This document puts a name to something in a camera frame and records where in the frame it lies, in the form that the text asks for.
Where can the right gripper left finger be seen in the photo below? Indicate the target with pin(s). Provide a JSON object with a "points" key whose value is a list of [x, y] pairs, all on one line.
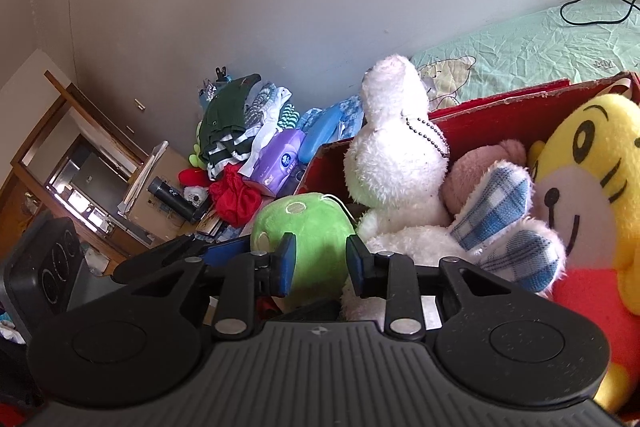
{"points": [[245, 278]]}

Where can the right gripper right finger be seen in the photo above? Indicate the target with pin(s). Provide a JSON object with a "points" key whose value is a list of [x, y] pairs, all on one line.
{"points": [[383, 288]]}

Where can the green frog plush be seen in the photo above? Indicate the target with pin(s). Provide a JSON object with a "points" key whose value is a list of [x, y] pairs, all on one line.
{"points": [[321, 226]]}

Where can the white bunny plaid ears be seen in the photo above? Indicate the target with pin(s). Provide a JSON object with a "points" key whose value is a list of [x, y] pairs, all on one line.
{"points": [[493, 231]]}

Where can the pink teddy bear plush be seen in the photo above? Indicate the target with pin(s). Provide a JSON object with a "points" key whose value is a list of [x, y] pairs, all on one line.
{"points": [[466, 172]]}

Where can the red cloth bundle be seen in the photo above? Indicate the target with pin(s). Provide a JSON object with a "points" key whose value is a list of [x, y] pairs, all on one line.
{"points": [[234, 201]]}

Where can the purple tissue pack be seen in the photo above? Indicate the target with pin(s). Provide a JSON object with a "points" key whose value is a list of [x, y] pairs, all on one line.
{"points": [[276, 161]]}

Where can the wooden cabinet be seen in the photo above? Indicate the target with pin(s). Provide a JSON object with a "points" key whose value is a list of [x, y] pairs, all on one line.
{"points": [[77, 164]]}

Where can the black cylindrical bottle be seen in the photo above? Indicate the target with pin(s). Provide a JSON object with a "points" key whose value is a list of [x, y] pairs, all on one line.
{"points": [[172, 198]]}

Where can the dark green striped garment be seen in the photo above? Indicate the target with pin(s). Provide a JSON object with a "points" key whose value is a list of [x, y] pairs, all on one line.
{"points": [[224, 137]]}

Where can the blue checkered cloth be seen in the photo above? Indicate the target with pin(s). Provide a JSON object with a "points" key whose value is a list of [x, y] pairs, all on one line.
{"points": [[348, 125]]}

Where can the red cardboard box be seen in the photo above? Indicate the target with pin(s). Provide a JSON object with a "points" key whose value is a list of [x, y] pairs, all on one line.
{"points": [[529, 116]]}

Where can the yellow tiger plush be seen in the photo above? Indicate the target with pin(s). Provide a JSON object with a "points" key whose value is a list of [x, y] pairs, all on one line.
{"points": [[587, 189]]}

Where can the green cartoon bed sheet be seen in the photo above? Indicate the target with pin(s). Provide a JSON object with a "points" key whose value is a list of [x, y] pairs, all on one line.
{"points": [[590, 40]]}

